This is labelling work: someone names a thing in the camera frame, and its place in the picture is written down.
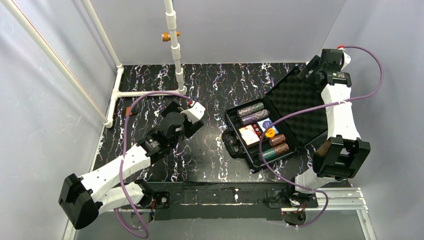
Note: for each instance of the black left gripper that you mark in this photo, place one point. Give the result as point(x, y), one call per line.
point(187, 124)

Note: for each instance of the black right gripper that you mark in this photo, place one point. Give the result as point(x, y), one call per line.
point(311, 67)

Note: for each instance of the black poker set case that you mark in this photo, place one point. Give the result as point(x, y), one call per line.
point(289, 95)

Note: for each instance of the purple 500 poker chip stack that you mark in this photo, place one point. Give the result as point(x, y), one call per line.
point(254, 117)

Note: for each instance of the blue playing card deck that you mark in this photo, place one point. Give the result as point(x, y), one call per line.
point(266, 119)

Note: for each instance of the yellow big blind button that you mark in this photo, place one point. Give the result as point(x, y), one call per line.
point(270, 133)

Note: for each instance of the orange black 100 chip stack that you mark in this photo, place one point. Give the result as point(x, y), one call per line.
point(277, 140)

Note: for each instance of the blue small blind button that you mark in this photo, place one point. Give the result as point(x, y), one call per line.
point(266, 124)

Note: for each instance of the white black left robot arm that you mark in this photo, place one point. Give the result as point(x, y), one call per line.
point(83, 198)

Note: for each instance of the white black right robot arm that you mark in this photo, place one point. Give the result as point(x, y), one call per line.
point(344, 152)

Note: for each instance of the orange hex key set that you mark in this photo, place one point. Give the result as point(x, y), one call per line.
point(130, 111)

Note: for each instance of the orange knob on pole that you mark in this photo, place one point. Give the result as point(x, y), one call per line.
point(166, 37)

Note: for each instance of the red playing card deck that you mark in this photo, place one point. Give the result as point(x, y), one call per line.
point(249, 135)

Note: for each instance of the red translucent die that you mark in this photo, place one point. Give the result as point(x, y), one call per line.
point(255, 127)
point(259, 134)

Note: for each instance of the teal poker chip stack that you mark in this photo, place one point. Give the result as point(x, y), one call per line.
point(276, 151)

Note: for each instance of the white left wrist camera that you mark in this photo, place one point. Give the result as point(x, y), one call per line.
point(195, 112)

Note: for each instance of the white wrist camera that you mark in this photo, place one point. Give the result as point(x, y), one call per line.
point(195, 112)
point(346, 59)

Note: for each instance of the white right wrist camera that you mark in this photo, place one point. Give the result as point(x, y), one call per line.
point(346, 59)

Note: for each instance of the white pvc pipe frame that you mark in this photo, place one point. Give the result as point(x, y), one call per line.
point(69, 40)

